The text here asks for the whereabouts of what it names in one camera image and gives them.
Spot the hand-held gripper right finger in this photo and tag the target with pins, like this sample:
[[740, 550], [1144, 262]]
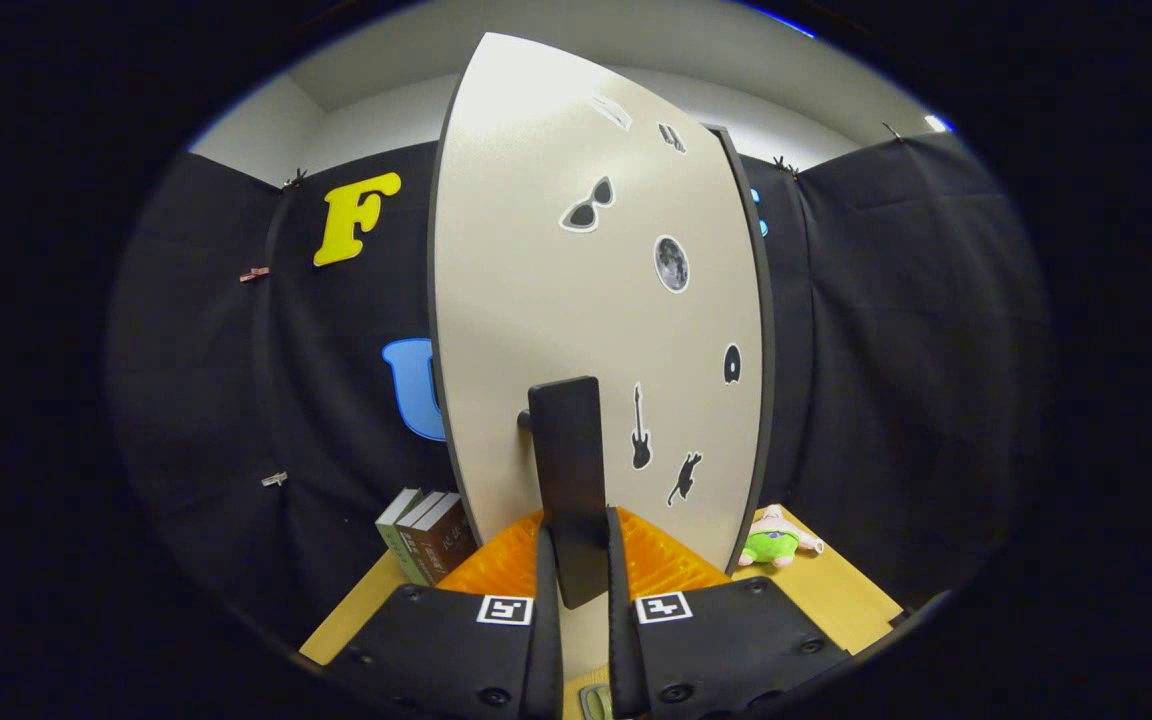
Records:
[[621, 650]]

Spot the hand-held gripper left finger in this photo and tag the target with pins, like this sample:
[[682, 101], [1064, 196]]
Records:
[[548, 640]]

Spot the pale green grey-rimmed object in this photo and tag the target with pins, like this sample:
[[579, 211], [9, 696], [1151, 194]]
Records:
[[596, 702]]

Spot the brown book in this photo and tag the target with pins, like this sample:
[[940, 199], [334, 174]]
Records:
[[451, 540]]

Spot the green pink plush toy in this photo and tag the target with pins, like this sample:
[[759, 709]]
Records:
[[771, 545]]

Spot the white clothes peg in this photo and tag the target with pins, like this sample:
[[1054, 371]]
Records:
[[274, 479]]

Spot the grey cabinet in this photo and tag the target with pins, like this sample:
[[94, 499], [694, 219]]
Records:
[[766, 350]]

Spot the pink clothes peg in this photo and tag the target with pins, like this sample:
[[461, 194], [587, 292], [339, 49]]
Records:
[[254, 273]]

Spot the black clip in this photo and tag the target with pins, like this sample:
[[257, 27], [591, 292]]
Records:
[[893, 131], [786, 165], [294, 180]]

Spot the small ceiling light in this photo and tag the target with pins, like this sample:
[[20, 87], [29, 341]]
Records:
[[936, 123]]

